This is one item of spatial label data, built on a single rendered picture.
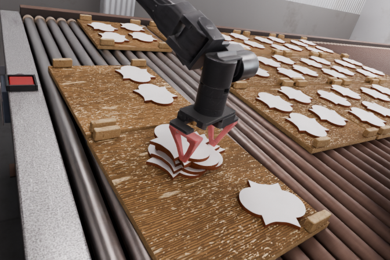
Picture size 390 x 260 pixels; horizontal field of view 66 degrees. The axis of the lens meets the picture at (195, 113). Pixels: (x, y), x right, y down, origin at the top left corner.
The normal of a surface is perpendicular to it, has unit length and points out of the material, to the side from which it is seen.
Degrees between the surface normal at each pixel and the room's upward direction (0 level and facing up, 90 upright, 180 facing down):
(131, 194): 0
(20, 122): 0
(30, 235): 0
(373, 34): 90
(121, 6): 90
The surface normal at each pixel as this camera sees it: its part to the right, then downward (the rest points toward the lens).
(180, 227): 0.22, -0.87
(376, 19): -0.85, 0.06
